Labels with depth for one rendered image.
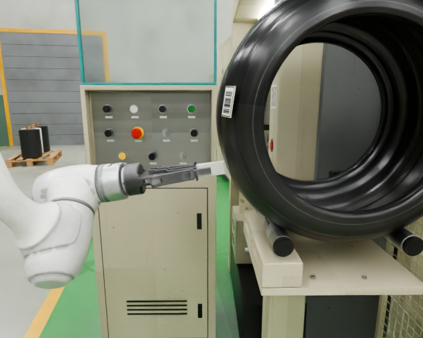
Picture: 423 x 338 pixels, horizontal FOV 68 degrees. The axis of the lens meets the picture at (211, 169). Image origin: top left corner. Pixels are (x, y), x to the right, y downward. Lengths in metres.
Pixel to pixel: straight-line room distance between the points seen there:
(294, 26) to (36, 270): 0.64
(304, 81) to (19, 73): 9.55
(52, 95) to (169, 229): 8.75
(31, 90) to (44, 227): 9.52
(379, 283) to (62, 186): 0.73
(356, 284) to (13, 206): 0.71
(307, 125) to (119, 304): 1.16
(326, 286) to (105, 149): 1.03
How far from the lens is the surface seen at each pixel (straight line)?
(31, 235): 0.66
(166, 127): 1.37
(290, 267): 0.73
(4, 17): 10.55
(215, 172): 0.74
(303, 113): 1.03
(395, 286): 0.85
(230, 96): 0.62
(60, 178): 0.77
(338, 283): 0.80
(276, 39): 0.64
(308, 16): 0.66
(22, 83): 10.21
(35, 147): 6.93
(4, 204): 0.64
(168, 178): 0.70
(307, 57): 1.04
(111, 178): 0.74
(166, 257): 1.48
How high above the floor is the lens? 1.20
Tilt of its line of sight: 12 degrees down
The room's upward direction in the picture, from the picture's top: straight up
